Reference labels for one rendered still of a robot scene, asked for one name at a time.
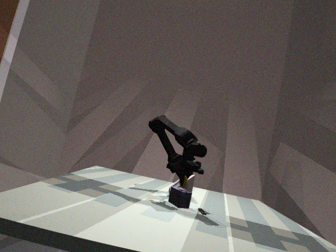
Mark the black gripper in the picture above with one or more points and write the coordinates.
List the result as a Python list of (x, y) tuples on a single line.
[(182, 172)]

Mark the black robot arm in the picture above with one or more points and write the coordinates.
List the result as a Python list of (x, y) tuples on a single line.
[(183, 137)]

